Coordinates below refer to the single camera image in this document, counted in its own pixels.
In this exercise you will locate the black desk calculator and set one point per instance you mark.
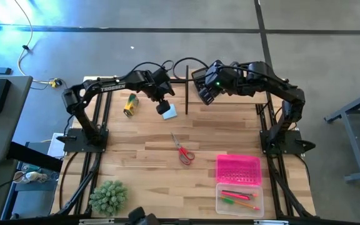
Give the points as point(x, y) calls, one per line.
point(197, 75)

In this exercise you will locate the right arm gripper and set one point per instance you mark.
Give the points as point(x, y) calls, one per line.
point(227, 78)

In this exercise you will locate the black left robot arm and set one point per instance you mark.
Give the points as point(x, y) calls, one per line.
point(95, 89)

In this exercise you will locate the green artificial plant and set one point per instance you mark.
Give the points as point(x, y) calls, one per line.
point(108, 197)

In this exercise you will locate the silver metal bracket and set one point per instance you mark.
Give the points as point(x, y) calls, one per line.
point(95, 221)
point(270, 222)

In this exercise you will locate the black aluminium table frame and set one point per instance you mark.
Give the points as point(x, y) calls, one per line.
point(107, 104)

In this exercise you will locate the yellow black plug connector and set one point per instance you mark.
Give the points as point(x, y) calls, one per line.
point(55, 83)

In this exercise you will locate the dark pencil orange eraser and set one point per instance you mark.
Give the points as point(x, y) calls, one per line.
point(252, 194)

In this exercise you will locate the black angled beam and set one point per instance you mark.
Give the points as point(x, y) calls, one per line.
point(33, 156)

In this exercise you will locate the pink highlighter pen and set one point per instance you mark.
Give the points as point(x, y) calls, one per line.
point(234, 195)

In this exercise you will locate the wooden riser shelf black legs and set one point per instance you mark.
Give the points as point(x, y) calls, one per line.
point(245, 100)

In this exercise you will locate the clear pencil case pink lid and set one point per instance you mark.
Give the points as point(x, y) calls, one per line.
point(238, 170)

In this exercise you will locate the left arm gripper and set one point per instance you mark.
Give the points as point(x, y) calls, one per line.
point(161, 84)

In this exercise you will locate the blue sticky note pad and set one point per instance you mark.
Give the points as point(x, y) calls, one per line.
point(171, 114)

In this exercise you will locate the small green eraser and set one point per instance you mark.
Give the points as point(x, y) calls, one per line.
point(227, 200)

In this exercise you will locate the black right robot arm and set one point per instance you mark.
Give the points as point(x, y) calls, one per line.
point(280, 90)

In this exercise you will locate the grey desk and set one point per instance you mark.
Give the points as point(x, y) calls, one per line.
point(2, 131)

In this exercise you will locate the yellow green crayon box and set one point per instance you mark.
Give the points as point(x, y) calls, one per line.
point(131, 106)

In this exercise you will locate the blue grey storage cart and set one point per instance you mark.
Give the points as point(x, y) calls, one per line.
point(33, 203)

